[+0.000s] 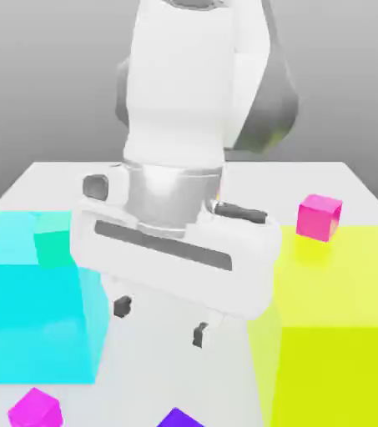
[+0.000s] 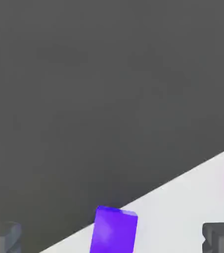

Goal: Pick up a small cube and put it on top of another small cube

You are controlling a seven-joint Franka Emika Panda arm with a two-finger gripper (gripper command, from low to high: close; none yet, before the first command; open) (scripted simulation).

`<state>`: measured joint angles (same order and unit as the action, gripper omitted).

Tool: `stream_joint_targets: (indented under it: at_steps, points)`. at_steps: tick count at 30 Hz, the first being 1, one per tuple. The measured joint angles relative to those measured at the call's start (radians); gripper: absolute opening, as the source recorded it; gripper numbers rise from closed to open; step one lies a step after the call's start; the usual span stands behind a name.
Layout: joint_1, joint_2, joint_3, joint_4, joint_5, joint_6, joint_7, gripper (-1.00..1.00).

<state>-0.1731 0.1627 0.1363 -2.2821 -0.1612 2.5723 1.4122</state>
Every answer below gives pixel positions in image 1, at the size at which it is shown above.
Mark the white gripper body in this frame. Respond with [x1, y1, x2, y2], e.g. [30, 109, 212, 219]
[69, 198, 284, 321]

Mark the small purple cube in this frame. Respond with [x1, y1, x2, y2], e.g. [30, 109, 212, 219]
[156, 406, 206, 427]

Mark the small teal cube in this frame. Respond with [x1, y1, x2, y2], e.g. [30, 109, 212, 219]
[33, 212, 78, 270]

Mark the small magenta cube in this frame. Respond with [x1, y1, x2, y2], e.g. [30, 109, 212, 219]
[7, 386, 63, 427]

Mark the small pink cube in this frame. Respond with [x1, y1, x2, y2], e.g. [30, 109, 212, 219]
[295, 193, 344, 244]

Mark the large cyan box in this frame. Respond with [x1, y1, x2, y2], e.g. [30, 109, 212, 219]
[0, 209, 111, 385]

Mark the large yellow box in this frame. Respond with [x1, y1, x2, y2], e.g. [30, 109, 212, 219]
[245, 224, 378, 427]

